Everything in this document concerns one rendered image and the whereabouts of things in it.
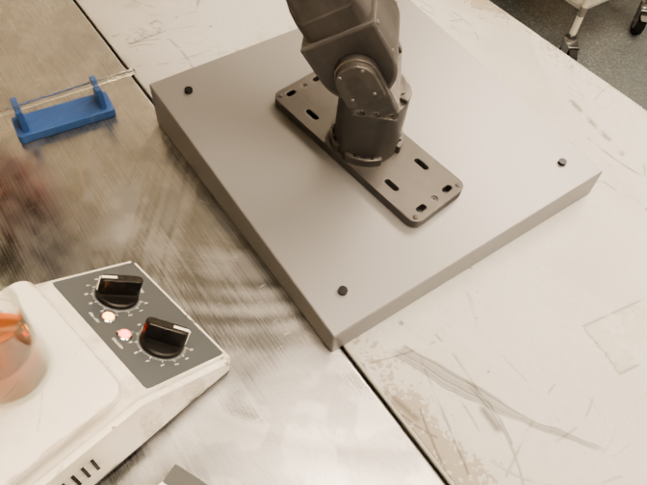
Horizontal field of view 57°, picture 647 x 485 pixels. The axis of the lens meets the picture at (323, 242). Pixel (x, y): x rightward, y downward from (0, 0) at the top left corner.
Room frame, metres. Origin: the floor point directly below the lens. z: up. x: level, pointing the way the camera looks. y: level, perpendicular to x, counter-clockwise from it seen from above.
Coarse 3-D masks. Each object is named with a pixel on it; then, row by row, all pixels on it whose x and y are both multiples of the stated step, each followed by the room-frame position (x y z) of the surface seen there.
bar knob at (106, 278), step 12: (108, 276) 0.23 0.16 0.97; (120, 276) 0.24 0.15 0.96; (132, 276) 0.24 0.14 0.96; (96, 288) 0.22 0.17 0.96; (108, 288) 0.23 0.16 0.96; (120, 288) 0.23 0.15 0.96; (132, 288) 0.23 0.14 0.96; (108, 300) 0.22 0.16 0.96; (120, 300) 0.22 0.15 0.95; (132, 300) 0.22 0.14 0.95
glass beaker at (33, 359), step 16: (0, 288) 0.17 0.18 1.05; (0, 304) 0.17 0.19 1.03; (16, 304) 0.15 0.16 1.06; (16, 336) 0.14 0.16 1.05; (32, 336) 0.15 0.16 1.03; (0, 352) 0.13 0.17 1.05; (16, 352) 0.13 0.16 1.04; (32, 352) 0.14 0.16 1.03; (48, 352) 0.15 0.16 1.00; (0, 368) 0.13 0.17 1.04; (16, 368) 0.13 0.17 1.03; (32, 368) 0.14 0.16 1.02; (48, 368) 0.14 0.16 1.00; (0, 384) 0.12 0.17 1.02; (16, 384) 0.13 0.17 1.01; (32, 384) 0.13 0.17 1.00; (0, 400) 0.12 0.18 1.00; (16, 400) 0.12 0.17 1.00
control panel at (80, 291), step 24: (72, 288) 0.22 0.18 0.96; (144, 288) 0.24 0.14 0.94; (96, 312) 0.21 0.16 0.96; (120, 312) 0.21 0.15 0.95; (144, 312) 0.22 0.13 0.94; (168, 312) 0.22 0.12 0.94; (120, 336) 0.19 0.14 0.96; (192, 336) 0.21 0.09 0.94; (120, 360) 0.17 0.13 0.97; (144, 360) 0.17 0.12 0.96; (168, 360) 0.18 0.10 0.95; (192, 360) 0.18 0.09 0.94; (144, 384) 0.15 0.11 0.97
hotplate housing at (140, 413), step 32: (160, 288) 0.25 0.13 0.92; (192, 320) 0.22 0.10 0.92; (96, 352) 0.17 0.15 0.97; (224, 352) 0.20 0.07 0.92; (128, 384) 0.15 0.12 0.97; (160, 384) 0.16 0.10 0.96; (192, 384) 0.17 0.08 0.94; (128, 416) 0.13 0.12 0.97; (160, 416) 0.14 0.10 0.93; (64, 448) 0.10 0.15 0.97; (96, 448) 0.11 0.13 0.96; (128, 448) 0.12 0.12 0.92; (32, 480) 0.08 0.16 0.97; (64, 480) 0.09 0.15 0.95; (96, 480) 0.10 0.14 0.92
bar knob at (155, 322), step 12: (144, 324) 0.20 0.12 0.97; (156, 324) 0.20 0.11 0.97; (168, 324) 0.20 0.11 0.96; (144, 336) 0.19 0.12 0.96; (156, 336) 0.19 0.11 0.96; (168, 336) 0.19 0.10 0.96; (180, 336) 0.19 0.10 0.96; (144, 348) 0.18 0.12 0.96; (156, 348) 0.18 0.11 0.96; (168, 348) 0.19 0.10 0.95; (180, 348) 0.19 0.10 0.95
